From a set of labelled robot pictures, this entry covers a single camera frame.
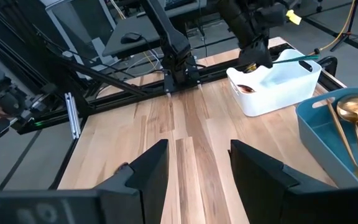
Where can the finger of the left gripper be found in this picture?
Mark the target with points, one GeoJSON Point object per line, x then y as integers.
{"type": "Point", "coordinates": [249, 57]}
{"type": "Point", "coordinates": [265, 56]}

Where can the black computer mouse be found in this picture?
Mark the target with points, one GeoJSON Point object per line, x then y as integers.
{"type": "Point", "coordinates": [130, 37]}

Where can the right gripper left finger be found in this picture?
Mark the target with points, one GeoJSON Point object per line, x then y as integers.
{"type": "Point", "coordinates": [73, 207]}

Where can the yellow tape tag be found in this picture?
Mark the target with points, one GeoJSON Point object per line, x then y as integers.
{"type": "Point", "coordinates": [294, 17]}

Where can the black metal table frame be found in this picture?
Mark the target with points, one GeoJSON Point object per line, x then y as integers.
{"type": "Point", "coordinates": [120, 101]}

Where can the white plastic bin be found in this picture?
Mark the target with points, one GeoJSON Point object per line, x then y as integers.
{"type": "Point", "coordinates": [275, 99]}

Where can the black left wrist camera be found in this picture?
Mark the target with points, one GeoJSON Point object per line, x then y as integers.
{"type": "Point", "coordinates": [270, 15]}

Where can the black table clamp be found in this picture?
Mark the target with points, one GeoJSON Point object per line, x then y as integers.
{"type": "Point", "coordinates": [329, 63]}

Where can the gray side table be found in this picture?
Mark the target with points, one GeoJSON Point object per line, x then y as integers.
{"type": "Point", "coordinates": [154, 28]}

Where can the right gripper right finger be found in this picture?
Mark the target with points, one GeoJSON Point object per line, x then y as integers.
{"type": "Point", "coordinates": [291, 202]}

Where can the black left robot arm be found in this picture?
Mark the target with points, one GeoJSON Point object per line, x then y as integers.
{"type": "Point", "coordinates": [174, 46]}

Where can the silver frame bracket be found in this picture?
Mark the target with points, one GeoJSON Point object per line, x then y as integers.
{"type": "Point", "coordinates": [72, 115]}

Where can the black tripod stand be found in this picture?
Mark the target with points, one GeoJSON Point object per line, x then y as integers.
{"type": "Point", "coordinates": [351, 18]}

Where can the dark teal plastic bin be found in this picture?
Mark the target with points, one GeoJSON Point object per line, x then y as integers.
{"type": "Point", "coordinates": [309, 137]}

